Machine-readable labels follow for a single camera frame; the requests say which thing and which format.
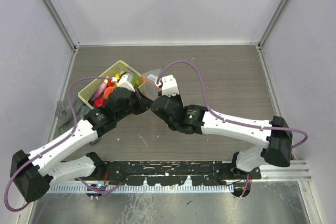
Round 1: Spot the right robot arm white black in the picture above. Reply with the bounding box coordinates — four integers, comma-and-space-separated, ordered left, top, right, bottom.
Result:
151, 95, 292, 179

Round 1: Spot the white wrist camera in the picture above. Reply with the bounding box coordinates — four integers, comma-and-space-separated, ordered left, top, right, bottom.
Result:
159, 74, 180, 97
111, 72, 135, 92

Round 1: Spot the orange toy fruit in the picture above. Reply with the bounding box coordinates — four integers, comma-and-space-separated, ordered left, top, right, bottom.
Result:
103, 87, 114, 99

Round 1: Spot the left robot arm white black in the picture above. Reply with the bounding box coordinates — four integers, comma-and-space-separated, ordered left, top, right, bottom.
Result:
10, 88, 153, 203

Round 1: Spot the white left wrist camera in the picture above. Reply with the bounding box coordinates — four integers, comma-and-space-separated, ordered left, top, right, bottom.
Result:
111, 72, 135, 92

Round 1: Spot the grey cloth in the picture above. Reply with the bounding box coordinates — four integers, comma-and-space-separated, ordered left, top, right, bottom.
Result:
55, 98, 90, 134

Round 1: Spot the red toy apple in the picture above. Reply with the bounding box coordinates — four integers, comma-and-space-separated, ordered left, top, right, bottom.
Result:
93, 97, 106, 108

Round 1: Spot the slotted cable duct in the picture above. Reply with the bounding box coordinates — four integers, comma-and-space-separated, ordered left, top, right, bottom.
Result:
48, 183, 234, 194

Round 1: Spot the aluminium frame rail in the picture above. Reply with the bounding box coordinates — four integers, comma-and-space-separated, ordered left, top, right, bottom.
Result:
256, 46, 308, 166

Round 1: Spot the pale green plastic basket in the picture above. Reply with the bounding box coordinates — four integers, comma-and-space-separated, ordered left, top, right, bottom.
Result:
78, 60, 140, 109

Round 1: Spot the purple toy eggplant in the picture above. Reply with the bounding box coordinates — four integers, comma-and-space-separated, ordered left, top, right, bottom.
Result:
89, 79, 108, 103

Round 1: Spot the clear zip bag orange zipper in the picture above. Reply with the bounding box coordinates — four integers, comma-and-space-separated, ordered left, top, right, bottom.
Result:
138, 68, 162, 101

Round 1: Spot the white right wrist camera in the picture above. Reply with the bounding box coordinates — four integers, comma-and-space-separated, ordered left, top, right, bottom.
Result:
159, 74, 180, 97

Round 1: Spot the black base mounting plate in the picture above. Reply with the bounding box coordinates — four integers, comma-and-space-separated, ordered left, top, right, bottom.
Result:
75, 159, 262, 187

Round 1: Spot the green toy lettuce leaf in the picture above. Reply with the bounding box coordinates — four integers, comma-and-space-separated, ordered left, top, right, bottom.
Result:
131, 74, 142, 88

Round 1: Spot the yellow toy banana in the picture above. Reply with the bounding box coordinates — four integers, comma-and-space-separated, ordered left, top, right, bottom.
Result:
114, 73, 120, 80

